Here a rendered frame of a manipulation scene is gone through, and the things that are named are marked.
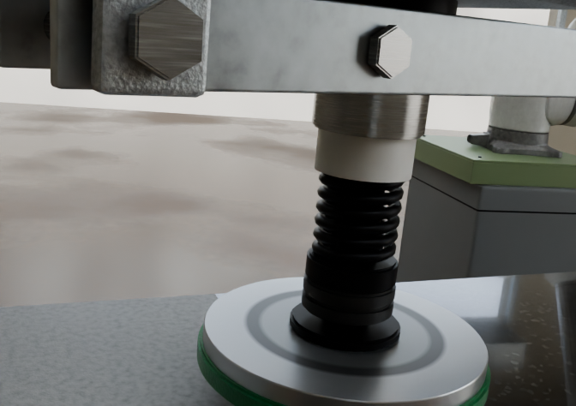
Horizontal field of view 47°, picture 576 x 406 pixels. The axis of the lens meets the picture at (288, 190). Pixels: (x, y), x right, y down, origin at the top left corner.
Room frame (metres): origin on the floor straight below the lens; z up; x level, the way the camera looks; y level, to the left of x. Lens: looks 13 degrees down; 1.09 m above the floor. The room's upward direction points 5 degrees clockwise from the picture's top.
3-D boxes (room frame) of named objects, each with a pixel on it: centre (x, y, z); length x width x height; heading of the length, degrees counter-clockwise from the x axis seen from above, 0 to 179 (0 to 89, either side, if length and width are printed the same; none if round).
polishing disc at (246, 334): (0.47, -0.05, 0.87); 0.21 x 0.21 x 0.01
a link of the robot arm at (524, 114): (1.74, -0.60, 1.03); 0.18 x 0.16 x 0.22; 96
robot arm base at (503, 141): (1.74, -0.57, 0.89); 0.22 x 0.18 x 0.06; 97
